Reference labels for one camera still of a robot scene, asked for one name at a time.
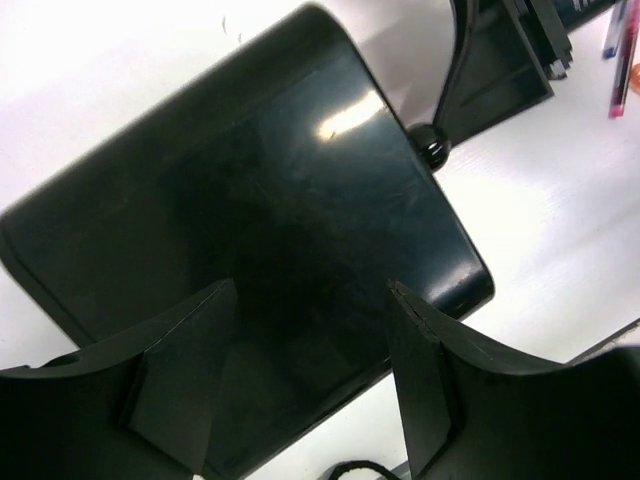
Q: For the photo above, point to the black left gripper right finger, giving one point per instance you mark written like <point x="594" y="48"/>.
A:
<point x="473" y="408"/>

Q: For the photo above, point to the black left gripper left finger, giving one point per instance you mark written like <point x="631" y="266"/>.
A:
<point x="137" y="405"/>

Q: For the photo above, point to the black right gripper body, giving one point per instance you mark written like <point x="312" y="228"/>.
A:
<point x="547" y="37"/>

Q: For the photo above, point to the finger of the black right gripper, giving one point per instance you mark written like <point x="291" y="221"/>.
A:
<point x="495" y="73"/>

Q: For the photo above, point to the blue pen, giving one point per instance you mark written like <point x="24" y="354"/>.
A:
<point x="613" y="35"/>

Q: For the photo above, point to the red pen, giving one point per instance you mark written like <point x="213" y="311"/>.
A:
<point x="625" y="55"/>

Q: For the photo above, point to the black drawer cabinet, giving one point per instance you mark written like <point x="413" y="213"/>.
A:
<point x="285" y="170"/>

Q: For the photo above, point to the black drawer knob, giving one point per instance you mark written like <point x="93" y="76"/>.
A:
<point x="431" y="144"/>

